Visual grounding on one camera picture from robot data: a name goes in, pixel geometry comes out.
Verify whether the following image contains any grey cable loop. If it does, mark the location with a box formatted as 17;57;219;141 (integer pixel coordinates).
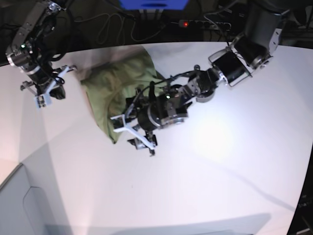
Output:
97;13;169;45

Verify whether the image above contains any blue box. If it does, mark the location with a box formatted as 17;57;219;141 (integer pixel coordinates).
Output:
119;0;189;10

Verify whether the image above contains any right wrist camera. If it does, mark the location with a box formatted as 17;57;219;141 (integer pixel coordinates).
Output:
34;94;52;109

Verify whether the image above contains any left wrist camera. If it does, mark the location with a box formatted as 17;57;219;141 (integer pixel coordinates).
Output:
110;114;125;133

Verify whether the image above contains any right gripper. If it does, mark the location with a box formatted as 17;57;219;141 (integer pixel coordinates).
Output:
6;43;77;99

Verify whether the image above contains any green T-shirt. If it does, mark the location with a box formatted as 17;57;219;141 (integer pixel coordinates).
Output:
81;48;162;144

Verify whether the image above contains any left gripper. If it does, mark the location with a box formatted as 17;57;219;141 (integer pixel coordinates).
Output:
121;94;188;156

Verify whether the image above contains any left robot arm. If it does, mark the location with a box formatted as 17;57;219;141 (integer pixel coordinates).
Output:
111;0;291;155

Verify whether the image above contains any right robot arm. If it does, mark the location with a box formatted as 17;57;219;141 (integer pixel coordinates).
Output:
5;0;75;100

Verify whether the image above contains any white power strip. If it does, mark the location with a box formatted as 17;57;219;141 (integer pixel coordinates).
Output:
178;20;231;31

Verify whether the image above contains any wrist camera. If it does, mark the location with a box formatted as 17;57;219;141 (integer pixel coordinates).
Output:
110;114;125;133
34;94;52;109

